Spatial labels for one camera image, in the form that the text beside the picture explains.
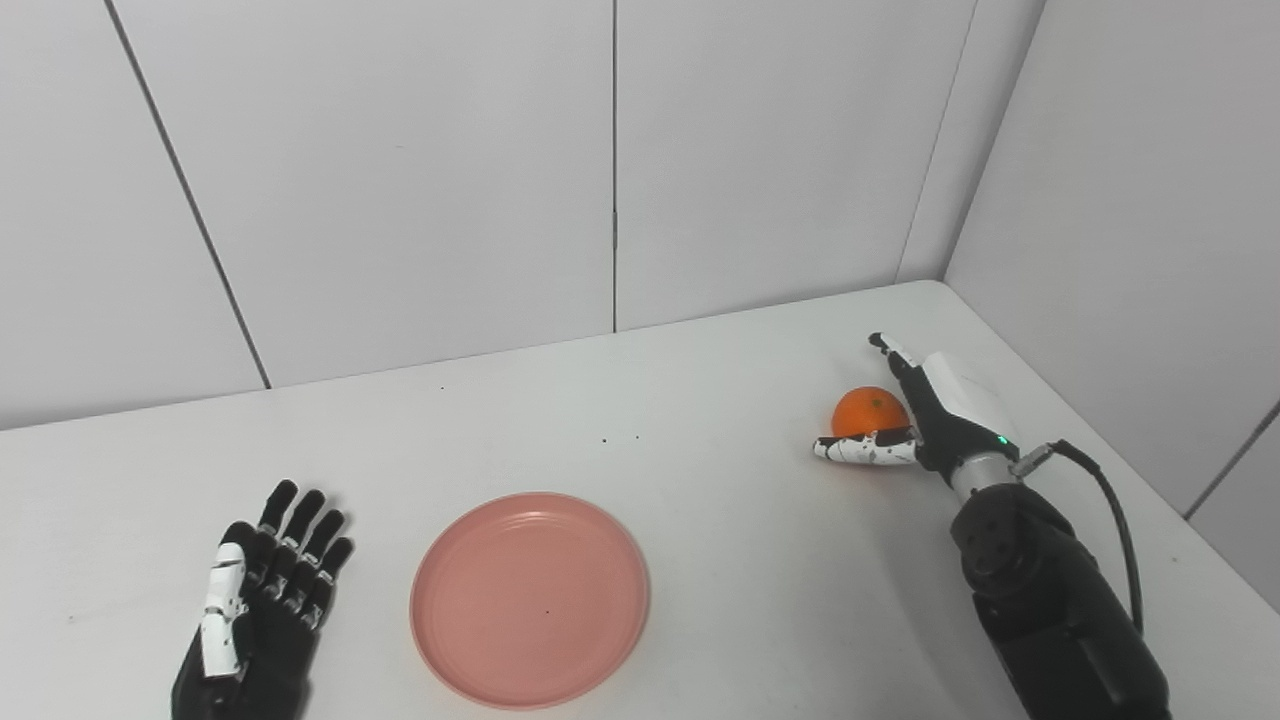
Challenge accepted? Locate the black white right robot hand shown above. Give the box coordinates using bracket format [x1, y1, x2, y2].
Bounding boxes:
[812, 332, 1021, 476]

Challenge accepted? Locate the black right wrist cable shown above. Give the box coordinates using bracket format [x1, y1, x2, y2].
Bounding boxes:
[1010, 438, 1146, 636]

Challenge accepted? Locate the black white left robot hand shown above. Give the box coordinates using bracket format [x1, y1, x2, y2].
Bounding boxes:
[170, 479, 356, 720]

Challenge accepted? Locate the orange fruit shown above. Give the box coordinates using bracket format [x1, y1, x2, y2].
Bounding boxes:
[831, 386, 911, 439]

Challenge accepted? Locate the pink round plate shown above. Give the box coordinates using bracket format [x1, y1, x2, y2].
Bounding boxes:
[409, 491, 652, 711]

